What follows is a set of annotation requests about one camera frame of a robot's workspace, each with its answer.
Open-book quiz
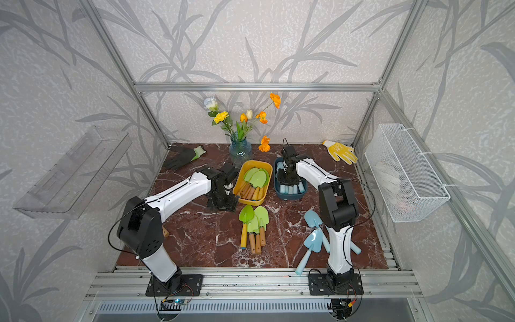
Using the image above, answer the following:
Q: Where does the blue shovel pair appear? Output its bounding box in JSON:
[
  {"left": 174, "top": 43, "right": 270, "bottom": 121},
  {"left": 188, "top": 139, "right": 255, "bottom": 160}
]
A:
[{"left": 279, "top": 182, "right": 306, "bottom": 195}]

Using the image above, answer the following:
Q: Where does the light green square shovel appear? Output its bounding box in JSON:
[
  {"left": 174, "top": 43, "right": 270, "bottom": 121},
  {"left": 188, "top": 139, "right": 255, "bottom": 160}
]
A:
[{"left": 240, "top": 169, "right": 269, "bottom": 201}]

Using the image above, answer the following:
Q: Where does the green pointed shovel yellow handle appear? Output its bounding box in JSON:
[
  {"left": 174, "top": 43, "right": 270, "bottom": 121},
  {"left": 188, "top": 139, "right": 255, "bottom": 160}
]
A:
[{"left": 239, "top": 205, "right": 254, "bottom": 248}]

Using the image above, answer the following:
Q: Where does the blue plastic shovel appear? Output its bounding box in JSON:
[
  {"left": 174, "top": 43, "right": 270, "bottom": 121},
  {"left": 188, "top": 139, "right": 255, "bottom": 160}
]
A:
[
  {"left": 304, "top": 210, "right": 330, "bottom": 254},
  {"left": 295, "top": 229, "right": 323, "bottom": 275},
  {"left": 350, "top": 242, "right": 362, "bottom": 255}
]

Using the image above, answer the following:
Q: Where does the light green shovel wooden handle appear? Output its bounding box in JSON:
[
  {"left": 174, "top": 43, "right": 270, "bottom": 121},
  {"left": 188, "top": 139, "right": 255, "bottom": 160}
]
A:
[{"left": 248, "top": 216, "right": 262, "bottom": 254}]

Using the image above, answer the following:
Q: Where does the blue plastic shovel front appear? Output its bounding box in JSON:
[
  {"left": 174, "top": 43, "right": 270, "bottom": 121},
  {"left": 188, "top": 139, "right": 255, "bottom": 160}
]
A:
[{"left": 295, "top": 229, "right": 323, "bottom": 275}]

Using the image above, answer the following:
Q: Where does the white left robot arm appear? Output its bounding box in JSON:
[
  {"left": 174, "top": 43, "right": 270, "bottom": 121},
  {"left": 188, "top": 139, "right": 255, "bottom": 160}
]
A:
[{"left": 116, "top": 164, "right": 239, "bottom": 284}]

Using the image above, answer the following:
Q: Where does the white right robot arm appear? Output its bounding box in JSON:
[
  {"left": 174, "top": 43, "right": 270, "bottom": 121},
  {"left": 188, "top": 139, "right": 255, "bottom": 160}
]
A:
[{"left": 278, "top": 145, "right": 359, "bottom": 277}]

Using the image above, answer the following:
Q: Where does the dark teal storage box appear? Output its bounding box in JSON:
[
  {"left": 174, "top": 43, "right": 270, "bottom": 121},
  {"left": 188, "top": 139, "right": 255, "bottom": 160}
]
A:
[{"left": 274, "top": 157, "right": 308, "bottom": 201}]

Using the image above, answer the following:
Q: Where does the yellow storage box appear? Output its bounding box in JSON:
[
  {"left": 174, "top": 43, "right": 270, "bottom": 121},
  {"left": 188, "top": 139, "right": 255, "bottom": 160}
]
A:
[{"left": 233, "top": 160, "right": 272, "bottom": 207}]

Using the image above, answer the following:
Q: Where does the glass flower vase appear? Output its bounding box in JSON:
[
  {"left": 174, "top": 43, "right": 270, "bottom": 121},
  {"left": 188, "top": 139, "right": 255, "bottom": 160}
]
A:
[{"left": 229, "top": 138, "right": 253, "bottom": 169}]

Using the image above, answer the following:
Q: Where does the black green work glove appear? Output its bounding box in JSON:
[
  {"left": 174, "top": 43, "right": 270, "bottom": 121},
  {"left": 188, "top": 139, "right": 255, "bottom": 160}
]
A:
[{"left": 163, "top": 145, "right": 206, "bottom": 170}]

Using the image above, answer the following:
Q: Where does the yellow dotted work glove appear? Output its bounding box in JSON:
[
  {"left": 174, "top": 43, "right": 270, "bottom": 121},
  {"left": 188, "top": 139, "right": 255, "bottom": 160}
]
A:
[{"left": 323, "top": 140, "right": 358, "bottom": 165}]

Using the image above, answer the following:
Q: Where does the artificial flower bouquet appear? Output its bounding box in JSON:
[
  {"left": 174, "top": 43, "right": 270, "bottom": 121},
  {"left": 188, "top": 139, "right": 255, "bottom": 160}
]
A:
[{"left": 203, "top": 93, "right": 281, "bottom": 140}]

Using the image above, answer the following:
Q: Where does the green rake wooden handle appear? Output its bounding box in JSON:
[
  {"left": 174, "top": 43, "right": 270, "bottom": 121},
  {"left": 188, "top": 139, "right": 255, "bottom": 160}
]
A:
[{"left": 162, "top": 226, "right": 170, "bottom": 238}]

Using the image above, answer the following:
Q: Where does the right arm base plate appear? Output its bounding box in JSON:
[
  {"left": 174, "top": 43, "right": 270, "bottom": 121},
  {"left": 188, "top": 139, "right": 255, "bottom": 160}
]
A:
[{"left": 308, "top": 268, "right": 363, "bottom": 296}]

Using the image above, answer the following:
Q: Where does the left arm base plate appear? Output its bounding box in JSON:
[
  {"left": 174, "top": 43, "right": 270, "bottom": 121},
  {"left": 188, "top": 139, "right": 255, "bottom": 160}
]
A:
[{"left": 145, "top": 275, "right": 204, "bottom": 297}]

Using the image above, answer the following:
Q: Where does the white wire mesh basket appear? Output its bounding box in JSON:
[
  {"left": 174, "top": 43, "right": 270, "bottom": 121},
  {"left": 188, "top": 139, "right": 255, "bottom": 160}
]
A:
[{"left": 365, "top": 123, "right": 451, "bottom": 223}]

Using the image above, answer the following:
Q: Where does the clear plastic wall shelf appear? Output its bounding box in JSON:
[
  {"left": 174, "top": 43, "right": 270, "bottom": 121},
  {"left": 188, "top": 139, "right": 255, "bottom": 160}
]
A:
[{"left": 13, "top": 126, "right": 132, "bottom": 219}]

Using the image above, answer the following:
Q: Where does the aluminium frame rail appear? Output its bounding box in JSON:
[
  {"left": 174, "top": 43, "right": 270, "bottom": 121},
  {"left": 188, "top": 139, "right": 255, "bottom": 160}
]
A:
[{"left": 84, "top": 267, "right": 423, "bottom": 301}]

